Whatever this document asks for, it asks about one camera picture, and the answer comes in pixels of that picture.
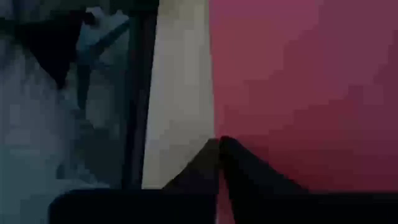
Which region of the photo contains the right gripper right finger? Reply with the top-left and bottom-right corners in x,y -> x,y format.
219,136 -> 310,224

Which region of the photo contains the black angular object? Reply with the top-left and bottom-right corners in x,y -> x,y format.
0,9 -> 86,91

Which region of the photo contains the red paper sheet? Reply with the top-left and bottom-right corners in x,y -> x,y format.
208,0 -> 398,224

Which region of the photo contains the black metal table frame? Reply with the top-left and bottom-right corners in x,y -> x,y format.
121,0 -> 160,190

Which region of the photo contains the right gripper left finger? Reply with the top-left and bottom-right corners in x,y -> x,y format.
161,138 -> 220,191

